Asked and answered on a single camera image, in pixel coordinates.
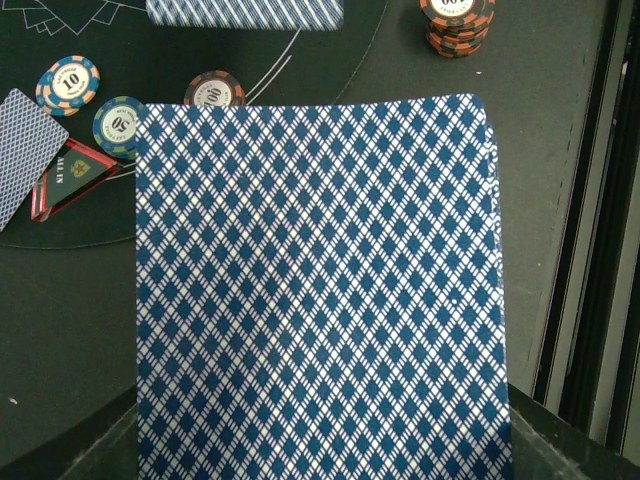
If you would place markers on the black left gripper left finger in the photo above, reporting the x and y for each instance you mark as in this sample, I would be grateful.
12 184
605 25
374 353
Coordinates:
103 446

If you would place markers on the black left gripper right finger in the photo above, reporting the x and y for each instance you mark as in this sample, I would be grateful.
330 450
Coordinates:
546 447

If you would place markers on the blue playing card deck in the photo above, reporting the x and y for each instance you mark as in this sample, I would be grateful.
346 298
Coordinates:
320 292

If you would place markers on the blue card seat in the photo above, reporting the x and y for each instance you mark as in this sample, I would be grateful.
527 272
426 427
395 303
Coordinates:
30 139

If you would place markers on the green chip seat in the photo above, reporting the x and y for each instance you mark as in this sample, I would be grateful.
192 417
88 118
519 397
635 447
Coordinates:
114 126

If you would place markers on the blue white chip seat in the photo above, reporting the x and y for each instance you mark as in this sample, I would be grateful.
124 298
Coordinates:
69 84

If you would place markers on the orange chip seat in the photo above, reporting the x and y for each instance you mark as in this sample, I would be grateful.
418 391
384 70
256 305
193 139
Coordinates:
215 88

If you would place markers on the orange poker chip stack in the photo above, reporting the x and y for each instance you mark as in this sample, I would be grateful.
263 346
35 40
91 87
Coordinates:
456 29

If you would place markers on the blue cards bottom seat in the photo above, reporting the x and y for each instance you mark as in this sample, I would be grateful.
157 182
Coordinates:
279 15

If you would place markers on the red triangle marker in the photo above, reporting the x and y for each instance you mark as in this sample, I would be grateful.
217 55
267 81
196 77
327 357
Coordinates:
75 170

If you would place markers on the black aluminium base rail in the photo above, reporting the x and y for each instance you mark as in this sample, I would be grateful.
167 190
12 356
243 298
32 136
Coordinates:
586 368

